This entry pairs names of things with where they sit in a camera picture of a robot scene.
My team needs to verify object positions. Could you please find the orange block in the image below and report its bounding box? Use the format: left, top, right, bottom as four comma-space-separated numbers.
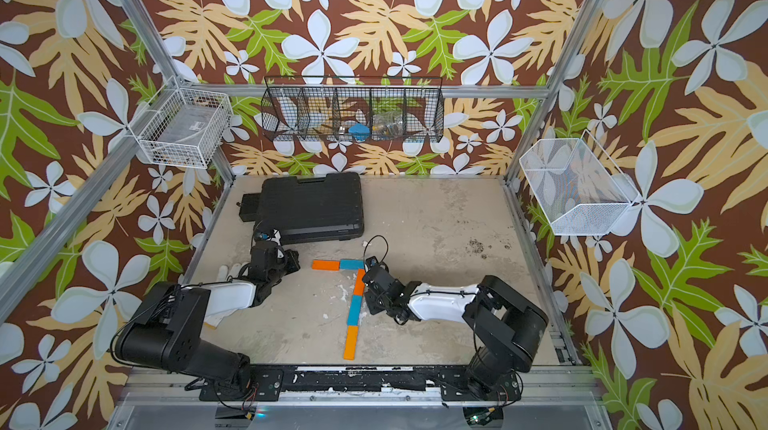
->
311, 259, 340, 271
343, 325, 359, 361
353, 269, 365, 297

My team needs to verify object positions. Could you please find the teal block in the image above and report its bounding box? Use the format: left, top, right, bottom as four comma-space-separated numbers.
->
347, 295, 363, 327
339, 259, 365, 271

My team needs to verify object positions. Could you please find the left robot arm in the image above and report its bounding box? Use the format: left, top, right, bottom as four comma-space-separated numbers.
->
110, 240, 300, 396

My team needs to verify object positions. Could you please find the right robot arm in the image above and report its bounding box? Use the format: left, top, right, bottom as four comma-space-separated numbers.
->
362, 257, 549, 403

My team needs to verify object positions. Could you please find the white work glove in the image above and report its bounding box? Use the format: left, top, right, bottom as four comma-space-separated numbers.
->
216, 263, 247, 282

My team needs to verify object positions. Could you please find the black plastic tool case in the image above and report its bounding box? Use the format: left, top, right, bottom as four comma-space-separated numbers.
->
238, 173, 364, 244

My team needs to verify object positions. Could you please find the blue object in basket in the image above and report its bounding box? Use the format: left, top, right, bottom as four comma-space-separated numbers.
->
348, 123, 371, 142

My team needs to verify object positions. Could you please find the white mesh basket right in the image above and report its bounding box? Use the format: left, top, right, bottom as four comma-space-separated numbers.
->
520, 130, 639, 236

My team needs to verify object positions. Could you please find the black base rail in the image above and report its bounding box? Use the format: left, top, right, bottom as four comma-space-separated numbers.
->
197, 364, 522, 404

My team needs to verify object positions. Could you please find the black wire basket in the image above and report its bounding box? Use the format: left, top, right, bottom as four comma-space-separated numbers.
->
259, 76, 445, 143

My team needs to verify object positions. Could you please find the white wire basket left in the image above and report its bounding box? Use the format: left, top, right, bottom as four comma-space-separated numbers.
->
130, 78, 233, 169

